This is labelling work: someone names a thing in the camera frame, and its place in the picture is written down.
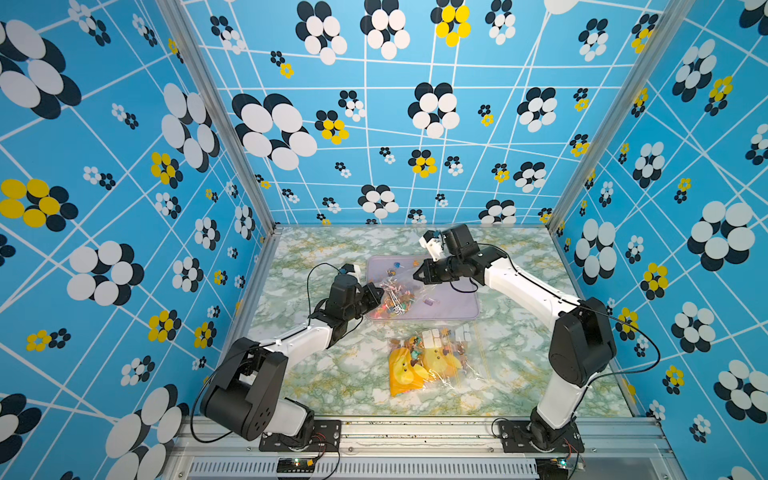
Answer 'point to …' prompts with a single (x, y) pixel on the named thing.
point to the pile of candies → (397, 300)
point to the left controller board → (295, 465)
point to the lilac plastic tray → (452, 300)
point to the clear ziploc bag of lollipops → (407, 280)
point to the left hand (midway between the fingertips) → (389, 287)
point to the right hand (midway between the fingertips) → (418, 274)
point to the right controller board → (556, 466)
